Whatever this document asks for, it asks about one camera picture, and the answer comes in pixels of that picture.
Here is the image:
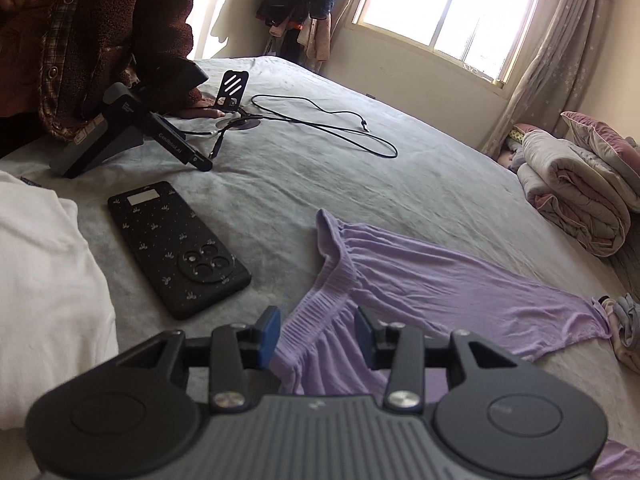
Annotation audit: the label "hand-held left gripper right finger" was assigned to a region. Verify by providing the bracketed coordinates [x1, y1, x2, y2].
[353, 305, 523, 412]

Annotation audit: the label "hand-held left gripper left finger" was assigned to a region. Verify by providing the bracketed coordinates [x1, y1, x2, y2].
[116, 305, 282, 412]

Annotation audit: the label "purple pants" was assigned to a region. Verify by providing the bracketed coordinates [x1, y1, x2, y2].
[272, 208, 640, 480]

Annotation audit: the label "person's left forearm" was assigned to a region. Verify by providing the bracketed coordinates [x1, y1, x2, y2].
[131, 0, 211, 111]

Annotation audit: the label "person's left hand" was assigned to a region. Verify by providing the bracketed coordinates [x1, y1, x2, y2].
[171, 96, 227, 120]

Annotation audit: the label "black phone stand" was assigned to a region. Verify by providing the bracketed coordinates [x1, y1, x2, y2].
[212, 69, 265, 135]

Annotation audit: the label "black patterned smartphone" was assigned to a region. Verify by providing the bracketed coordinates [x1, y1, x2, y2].
[107, 180, 253, 321]

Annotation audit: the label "person in brown jacket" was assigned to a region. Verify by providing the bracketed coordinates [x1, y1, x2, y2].
[0, 0, 196, 143]

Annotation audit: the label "pink hanging garment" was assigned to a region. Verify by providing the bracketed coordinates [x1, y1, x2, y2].
[296, 11, 334, 62]

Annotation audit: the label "white cloth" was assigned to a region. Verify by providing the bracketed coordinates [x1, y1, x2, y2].
[0, 170, 119, 432]

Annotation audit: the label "small dotted cushion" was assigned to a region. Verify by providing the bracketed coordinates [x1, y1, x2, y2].
[506, 122, 532, 155]

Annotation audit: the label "folded grey pink quilt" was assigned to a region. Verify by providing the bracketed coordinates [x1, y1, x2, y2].
[516, 129, 632, 259]

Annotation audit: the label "beige folded garment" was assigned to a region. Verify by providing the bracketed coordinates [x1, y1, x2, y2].
[592, 297, 640, 383]

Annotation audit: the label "grey folded sweater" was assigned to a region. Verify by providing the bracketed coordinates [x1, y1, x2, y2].
[612, 294, 640, 333]

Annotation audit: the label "window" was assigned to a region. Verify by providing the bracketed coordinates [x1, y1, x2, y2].
[351, 0, 547, 87]

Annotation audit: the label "pink pillow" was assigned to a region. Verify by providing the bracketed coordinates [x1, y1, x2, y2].
[559, 110, 640, 173]

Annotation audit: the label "grey patterned curtain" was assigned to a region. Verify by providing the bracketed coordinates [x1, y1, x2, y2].
[479, 0, 617, 157]

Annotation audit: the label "black cable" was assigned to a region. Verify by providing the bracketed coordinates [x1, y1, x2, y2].
[249, 93, 399, 160]
[176, 114, 262, 159]

